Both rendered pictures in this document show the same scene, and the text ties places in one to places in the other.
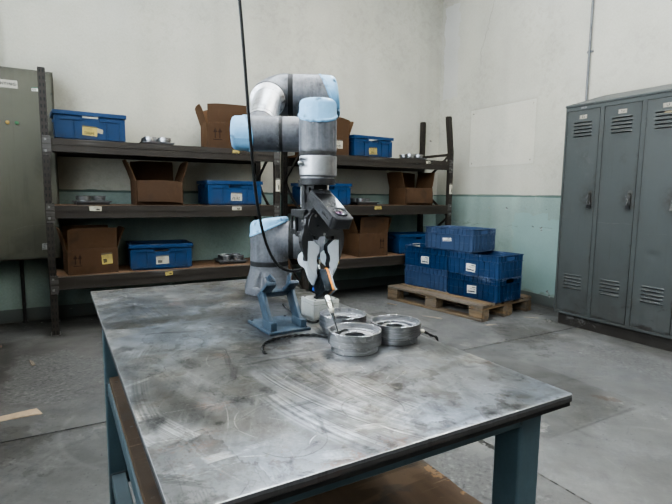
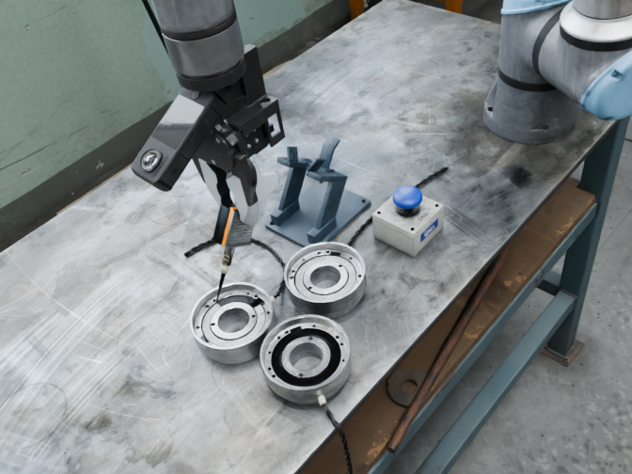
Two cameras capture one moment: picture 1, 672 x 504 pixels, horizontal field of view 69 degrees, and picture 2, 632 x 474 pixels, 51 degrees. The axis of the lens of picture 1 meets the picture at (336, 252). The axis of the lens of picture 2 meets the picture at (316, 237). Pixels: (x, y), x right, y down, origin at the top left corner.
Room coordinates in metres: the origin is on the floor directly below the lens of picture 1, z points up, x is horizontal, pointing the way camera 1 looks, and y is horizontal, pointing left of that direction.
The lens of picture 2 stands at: (0.94, -0.58, 1.46)
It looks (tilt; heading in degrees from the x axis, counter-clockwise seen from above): 44 degrees down; 79
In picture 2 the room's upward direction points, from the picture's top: 10 degrees counter-clockwise
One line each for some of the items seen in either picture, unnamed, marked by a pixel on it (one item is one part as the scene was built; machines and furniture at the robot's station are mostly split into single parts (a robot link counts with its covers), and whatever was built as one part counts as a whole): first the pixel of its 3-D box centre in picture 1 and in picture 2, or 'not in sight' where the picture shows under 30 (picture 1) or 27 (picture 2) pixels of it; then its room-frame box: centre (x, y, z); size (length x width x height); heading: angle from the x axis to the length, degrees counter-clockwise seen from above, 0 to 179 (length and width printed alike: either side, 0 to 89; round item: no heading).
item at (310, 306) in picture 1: (319, 305); (410, 218); (1.20, 0.04, 0.82); 0.08 x 0.07 x 0.05; 30
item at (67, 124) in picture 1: (88, 129); not in sight; (4.04, 2.03, 1.61); 0.52 x 0.38 x 0.22; 123
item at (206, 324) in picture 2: not in sight; (234, 324); (0.92, -0.04, 0.82); 0.08 x 0.08 x 0.02
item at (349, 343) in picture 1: (354, 339); (234, 323); (0.92, -0.04, 0.82); 0.10 x 0.10 x 0.04
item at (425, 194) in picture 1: (410, 188); not in sight; (5.68, -0.85, 1.19); 0.45 x 0.40 x 0.37; 115
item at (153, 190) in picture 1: (155, 182); not in sight; (4.28, 1.58, 1.19); 0.52 x 0.42 x 0.38; 120
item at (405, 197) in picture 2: not in sight; (407, 206); (1.19, 0.04, 0.85); 0.04 x 0.04 x 0.05
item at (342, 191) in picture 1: (321, 194); not in sight; (5.11, 0.16, 1.11); 0.52 x 0.38 x 0.22; 120
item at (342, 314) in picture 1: (343, 322); (325, 281); (1.05, -0.02, 0.82); 0.10 x 0.10 x 0.04
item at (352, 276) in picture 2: not in sight; (325, 281); (1.05, -0.02, 0.82); 0.08 x 0.08 x 0.02
